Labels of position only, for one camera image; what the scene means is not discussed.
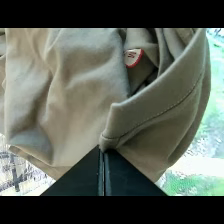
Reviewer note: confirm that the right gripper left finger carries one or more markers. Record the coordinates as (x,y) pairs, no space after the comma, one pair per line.
(83,180)

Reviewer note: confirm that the brown T-shirt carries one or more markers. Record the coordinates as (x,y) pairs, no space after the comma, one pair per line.
(66,100)

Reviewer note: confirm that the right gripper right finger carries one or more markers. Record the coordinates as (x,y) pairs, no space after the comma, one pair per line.
(130,180)

